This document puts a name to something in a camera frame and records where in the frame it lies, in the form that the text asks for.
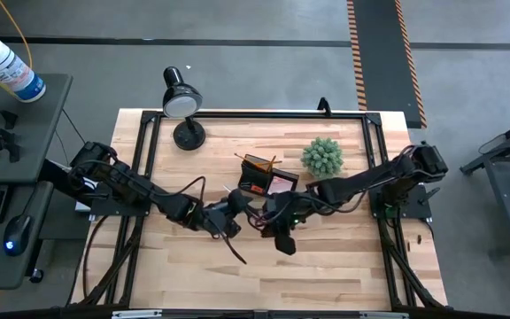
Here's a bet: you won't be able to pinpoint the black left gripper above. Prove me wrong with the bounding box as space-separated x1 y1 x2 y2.
192 187 255 241

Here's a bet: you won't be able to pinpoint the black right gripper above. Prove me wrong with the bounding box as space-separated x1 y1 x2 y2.
260 196 312 257

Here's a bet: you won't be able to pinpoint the pink sticky note pad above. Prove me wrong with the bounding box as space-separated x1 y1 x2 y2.
267 174 296 197

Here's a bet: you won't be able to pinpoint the black mesh desk organizer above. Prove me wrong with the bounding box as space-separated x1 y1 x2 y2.
236 152 301 199

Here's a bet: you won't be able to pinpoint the green artificial potted plant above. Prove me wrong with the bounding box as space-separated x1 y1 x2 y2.
299 136 345 180

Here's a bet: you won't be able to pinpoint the black desk lamp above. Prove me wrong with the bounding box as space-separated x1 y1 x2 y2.
161 66 207 152

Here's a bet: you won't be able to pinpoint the black floor mat striped edges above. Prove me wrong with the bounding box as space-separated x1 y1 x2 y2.
346 0 429 130

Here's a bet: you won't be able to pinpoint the grey side desk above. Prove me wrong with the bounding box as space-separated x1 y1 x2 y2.
0 72 74 292

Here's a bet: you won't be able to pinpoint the black computer mouse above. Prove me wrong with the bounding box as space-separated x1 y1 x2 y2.
2 213 35 258

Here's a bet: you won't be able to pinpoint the small black plastic part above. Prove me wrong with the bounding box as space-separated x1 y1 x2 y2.
0 108 19 131

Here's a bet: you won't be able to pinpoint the white wipes canister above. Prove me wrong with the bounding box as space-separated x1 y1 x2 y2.
0 35 48 105

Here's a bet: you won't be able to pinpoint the black aluminium table frame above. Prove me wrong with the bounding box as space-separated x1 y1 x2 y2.
69 108 450 319

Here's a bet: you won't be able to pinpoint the black camera bracket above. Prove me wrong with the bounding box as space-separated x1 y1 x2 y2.
316 96 334 118

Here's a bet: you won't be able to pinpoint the black frame table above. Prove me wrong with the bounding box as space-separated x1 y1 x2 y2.
459 112 510 250

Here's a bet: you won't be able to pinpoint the yellow cable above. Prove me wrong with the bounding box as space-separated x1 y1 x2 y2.
0 0 35 72

